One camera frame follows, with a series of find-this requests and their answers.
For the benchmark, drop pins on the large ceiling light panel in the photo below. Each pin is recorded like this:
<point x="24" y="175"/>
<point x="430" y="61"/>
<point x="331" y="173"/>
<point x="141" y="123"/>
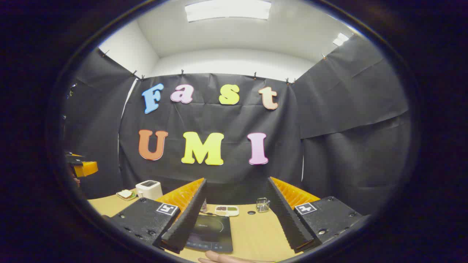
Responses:
<point x="228" y="10"/>

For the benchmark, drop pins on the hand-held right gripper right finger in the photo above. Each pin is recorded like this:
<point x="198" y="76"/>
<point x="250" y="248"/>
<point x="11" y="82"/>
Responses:
<point x="289" y="219"/>

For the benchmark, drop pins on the small ceiling light panel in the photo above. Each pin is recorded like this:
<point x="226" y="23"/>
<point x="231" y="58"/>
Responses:
<point x="340" y="39"/>

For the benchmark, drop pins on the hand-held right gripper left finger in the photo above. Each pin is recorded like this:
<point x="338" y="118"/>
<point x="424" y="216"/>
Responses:
<point x="186" y="219"/>

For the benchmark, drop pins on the white toaster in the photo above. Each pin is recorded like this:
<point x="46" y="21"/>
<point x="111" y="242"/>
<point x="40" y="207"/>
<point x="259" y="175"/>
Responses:
<point x="149" y="190"/>

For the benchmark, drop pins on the silver printed drink bottle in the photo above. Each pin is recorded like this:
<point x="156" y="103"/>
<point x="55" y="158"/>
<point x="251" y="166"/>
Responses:
<point x="203" y="206"/>

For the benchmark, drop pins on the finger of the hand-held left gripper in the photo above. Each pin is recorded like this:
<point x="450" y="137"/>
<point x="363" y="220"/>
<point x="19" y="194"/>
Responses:
<point x="75" y="158"/>
<point x="87" y="169"/>

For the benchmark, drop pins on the pale green rectangular plate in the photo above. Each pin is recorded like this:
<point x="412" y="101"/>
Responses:
<point x="133" y="197"/>

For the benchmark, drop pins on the white compartment seasoning dish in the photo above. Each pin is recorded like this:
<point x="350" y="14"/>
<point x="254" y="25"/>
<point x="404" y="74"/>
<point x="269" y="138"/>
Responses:
<point x="226" y="210"/>

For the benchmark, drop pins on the black induction cooktop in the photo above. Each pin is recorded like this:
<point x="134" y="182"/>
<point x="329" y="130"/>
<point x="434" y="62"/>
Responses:
<point x="214" y="233"/>

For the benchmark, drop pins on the sandwich with lettuce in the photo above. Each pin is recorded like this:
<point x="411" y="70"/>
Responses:
<point x="125" y="194"/>

